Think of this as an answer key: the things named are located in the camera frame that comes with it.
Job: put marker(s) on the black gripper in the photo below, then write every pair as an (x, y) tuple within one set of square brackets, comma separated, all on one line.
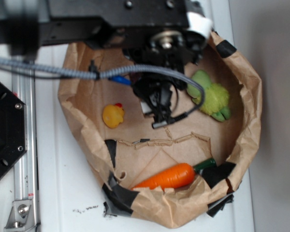
[(164, 58)]

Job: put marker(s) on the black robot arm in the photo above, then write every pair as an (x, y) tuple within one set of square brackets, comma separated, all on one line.
[(159, 36)]

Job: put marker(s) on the yellow rubber duck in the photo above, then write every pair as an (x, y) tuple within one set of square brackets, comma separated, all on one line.
[(113, 115)]

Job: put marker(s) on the green plush toy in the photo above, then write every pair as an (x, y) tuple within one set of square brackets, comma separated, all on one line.
[(216, 102)]

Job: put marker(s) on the orange plastic carrot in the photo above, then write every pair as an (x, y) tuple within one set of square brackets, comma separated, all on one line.
[(176, 176)]

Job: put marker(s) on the brown paper bag bin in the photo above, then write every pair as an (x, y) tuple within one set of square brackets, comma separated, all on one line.
[(122, 157)]

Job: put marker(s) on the white tray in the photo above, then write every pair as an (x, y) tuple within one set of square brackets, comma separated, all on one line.
[(70, 198)]

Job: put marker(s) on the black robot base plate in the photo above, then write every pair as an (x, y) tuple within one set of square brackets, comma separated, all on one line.
[(12, 130)]

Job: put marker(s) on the metal corner bracket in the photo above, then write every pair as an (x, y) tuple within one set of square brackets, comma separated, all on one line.
[(21, 217)]

